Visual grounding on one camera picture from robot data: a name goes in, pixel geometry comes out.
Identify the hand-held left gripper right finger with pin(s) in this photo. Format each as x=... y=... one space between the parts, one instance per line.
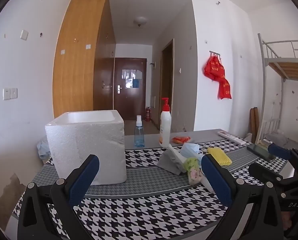
x=216 y=180

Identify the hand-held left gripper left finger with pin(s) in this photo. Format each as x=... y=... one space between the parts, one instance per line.
x=85 y=177

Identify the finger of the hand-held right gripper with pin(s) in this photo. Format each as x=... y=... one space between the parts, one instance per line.
x=264 y=172
x=279 y=151

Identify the yellow scrub brush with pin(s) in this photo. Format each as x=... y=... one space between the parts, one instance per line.
x=219 y=156

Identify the white foam box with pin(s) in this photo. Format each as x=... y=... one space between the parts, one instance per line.
x=89 y=152

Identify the green floral tissue packet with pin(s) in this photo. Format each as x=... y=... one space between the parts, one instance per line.
x=192 y=170

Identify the blue face mask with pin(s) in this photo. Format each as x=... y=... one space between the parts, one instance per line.
x=189 y=150

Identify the grey cloth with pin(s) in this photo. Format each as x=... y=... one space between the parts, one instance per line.
x=169 y=164

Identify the grey bedding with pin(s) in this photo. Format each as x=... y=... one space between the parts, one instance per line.
x=276 y=138

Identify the black smartphone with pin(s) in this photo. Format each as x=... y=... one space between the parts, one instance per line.
x=260 y=152

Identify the brown wooden stick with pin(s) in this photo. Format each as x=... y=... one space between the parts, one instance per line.
x=256 y=120
x=252 y=120

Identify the white remote control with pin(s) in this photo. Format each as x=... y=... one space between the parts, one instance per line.
x=230 y=137

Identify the pale plastic bag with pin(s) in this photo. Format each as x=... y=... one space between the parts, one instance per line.
x=43 y=150

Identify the red snack packet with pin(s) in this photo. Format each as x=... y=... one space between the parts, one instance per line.
x=181 y=140

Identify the houndstooth tablecloth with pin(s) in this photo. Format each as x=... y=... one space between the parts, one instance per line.
x=144 y=210

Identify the blue spray bottle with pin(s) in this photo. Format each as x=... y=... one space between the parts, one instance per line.
x=139 y=137

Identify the white red-pump lotion bottle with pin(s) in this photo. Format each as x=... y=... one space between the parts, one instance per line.
x=164 y=130

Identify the red printed bag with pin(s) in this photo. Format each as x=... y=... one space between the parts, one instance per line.
x=224 y=88
x=212 y=67

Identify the metal bunk bed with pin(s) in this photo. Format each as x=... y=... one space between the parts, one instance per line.
x=289 y=66

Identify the red fire extinguisher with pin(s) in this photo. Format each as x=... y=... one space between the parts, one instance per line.
x=147 y=115

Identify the dark brown entrance door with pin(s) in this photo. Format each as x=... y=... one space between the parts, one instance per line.
x=131 y=100

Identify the blue paper notice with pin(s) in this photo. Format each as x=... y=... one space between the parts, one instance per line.
x=136 y=83

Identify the wooden wardrobe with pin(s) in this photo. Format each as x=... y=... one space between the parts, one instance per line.
x=76 y=67

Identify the brown side door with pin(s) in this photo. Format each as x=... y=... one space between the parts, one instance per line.
x=167 y=80

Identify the white paper notice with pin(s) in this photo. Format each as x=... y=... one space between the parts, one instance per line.
x=129 y=74

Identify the round ceiling lamp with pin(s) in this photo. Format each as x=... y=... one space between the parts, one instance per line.
x=140 y=20

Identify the metal wall hook rack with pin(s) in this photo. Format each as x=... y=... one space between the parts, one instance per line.
x=214 y=53

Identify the black wall bracket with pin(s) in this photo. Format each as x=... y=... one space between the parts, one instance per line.
x=152 y=65

